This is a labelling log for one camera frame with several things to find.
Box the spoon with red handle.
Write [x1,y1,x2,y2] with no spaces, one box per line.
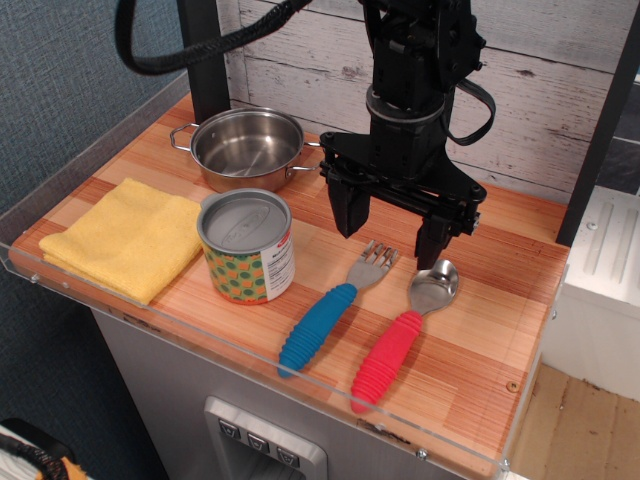
[351,259,459,414]

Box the black vertical post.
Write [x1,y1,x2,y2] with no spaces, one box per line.
[177,0,232,124]
[556,6,639,247]

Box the clear acrylic guard rail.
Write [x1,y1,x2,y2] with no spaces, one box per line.
[0,69,571,480]

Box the black vertical post left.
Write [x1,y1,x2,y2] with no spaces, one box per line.
[177,0,232,124]

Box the small steel pot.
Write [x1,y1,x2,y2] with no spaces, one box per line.
[170,107,320,193]

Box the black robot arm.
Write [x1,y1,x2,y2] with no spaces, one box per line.
[320,1,495,270]

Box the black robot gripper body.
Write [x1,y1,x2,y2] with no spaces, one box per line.
[320,102,487,236]

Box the yellow folded cloth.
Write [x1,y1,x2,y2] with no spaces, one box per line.
[39,178,201,305]

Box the fork with blue handle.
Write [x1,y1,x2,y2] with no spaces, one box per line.
[277,240,399,378]

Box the black vertical post right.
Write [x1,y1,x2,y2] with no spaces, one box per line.
[556,6,639,247]

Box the toy can with grey lid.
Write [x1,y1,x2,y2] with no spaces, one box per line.
[197,188,295,305]

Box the black and orange object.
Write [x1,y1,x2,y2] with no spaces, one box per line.
[1,418,90,479]

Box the white plastic toy furniture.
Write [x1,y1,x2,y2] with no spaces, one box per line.
[541,187,639,400]

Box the grey toy fridge cabinet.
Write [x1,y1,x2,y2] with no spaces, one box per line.
[93,309,507,479]

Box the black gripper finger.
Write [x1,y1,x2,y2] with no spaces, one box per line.
[414,214,460,270]
[328,179,370,238]

